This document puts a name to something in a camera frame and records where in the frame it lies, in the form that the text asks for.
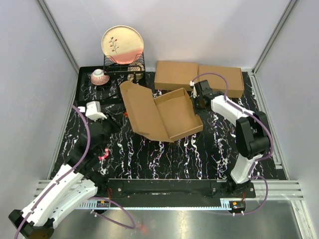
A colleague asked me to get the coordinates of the pink patterned bowl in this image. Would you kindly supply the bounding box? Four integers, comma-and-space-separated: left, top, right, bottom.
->
91, 69, 110, 86

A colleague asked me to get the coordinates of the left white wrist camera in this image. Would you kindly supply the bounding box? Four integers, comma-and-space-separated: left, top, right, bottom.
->
78, 101, 107, 121

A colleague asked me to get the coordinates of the cream ceramic mug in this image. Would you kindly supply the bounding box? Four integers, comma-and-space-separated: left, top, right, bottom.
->
127, 62, 145, 82

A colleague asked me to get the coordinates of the cream pink floral plate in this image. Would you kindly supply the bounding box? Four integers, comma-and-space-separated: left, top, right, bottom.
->
101, 25, 144, 65

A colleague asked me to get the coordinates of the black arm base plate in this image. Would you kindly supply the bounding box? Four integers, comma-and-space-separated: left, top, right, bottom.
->
101, 179, 256, 199

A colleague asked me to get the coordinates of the black wire plate rack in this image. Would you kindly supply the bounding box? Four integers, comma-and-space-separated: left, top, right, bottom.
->
103, 52, 146, 80

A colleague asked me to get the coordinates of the cardboard box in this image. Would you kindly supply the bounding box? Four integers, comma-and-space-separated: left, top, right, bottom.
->
198, 65, 244, 98
120, 81, 203, 142
155, 61, 199, 91

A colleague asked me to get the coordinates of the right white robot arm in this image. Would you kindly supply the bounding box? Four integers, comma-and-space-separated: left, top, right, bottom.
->
189, 80, 273, 198

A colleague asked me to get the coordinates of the pink green flower coaster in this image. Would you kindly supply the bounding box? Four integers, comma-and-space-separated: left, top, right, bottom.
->
98, 148, 109, 161

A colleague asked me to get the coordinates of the black wire tray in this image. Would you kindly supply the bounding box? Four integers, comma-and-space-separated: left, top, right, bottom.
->
75, 66, 148, 107

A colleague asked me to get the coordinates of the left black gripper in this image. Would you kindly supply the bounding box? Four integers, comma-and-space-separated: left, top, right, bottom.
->
91, 110, 124, 154

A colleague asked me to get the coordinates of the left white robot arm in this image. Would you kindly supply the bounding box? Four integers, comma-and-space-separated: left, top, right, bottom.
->
8, 114, 120, 239

